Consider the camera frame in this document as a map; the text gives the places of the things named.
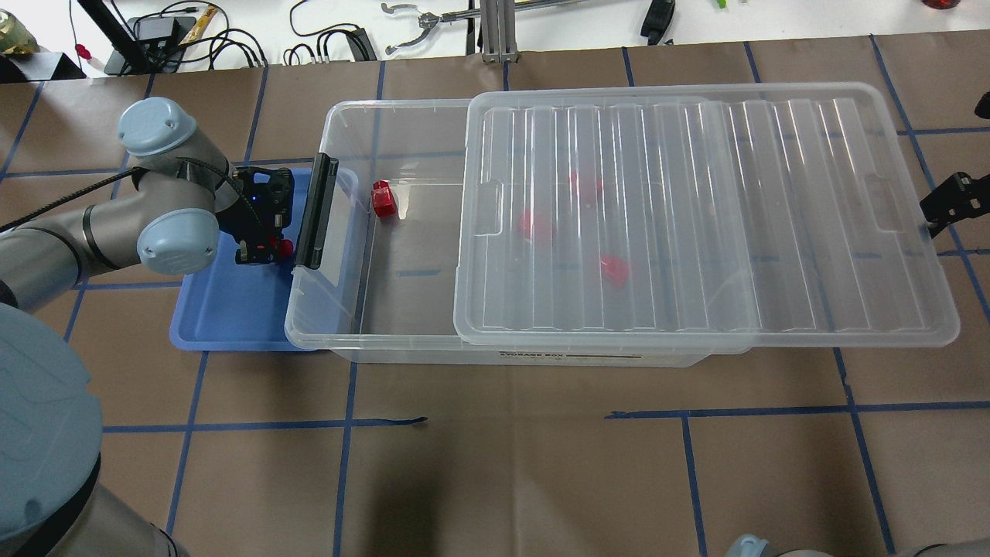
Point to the red block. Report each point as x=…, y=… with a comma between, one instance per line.
x=586, y=188
x=284, y=248
x=535, y=227
x=383, y=200
x=615, y=270

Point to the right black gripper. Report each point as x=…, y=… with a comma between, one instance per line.
x=956, y=195

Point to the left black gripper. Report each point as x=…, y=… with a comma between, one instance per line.
x=241, y=220

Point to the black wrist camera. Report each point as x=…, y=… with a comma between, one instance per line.
x=272, y=189

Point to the clear ribbed box lid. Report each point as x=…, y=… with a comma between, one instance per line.
x=752, y=215

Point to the black power adapter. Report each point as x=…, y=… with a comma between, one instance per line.
x=160, y=31

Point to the clear plastic storage box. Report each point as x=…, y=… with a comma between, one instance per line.
x=406, y=293

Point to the black box latch handle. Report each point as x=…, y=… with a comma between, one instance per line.
x=315, y=219

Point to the blue plastic tray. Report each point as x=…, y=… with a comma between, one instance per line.
x=271, y=307

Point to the aluminium frame post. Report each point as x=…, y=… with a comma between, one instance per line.
x=498, y=30

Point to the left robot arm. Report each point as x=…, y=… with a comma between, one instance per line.
x=187, y=195

